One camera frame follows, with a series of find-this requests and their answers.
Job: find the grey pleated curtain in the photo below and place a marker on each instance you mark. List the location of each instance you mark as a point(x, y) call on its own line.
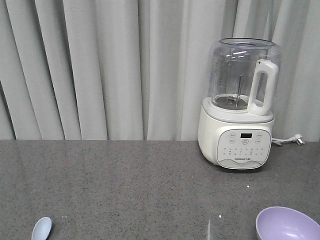
point(139, 69)

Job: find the purple plastic bowl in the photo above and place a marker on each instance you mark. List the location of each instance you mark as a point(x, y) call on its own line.
point(283, 223)

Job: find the white soy milk blender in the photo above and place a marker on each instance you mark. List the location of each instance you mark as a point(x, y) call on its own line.
point(236, 117)

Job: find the light blue plastic spoon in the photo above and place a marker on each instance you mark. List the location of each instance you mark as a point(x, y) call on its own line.
point(42, 229)

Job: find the white power cord plug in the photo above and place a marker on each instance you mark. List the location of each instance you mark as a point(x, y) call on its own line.
point(297, 138)

